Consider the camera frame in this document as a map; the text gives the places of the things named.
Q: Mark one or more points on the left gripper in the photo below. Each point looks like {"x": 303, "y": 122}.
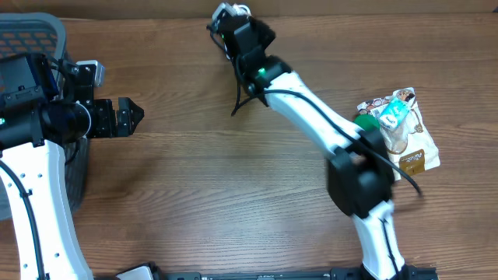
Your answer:
{"x": 106, "y": 110}

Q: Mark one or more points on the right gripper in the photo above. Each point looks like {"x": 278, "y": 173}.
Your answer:
{"x": 264, "y": 31}

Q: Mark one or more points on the green lid jar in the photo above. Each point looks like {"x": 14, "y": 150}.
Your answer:
{"x": 367, "y": 122}

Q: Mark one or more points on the blue tissue pack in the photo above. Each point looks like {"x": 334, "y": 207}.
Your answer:
{"x": 394, "y": 113}

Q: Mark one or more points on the beige snack pouch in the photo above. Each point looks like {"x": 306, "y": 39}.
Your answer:
{"x": 410, "y": 147}

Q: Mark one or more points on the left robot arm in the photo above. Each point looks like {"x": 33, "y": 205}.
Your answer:
{"x": 47, "y": 103}

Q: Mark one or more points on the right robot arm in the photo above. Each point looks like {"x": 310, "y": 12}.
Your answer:
{"x": 359, "y": 174}

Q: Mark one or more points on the grey plastic mesh basket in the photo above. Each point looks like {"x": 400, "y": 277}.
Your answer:
{"x": 44, "y": 33}

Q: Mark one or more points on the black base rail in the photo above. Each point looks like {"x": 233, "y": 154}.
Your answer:
{"x": 152, "y": 272}

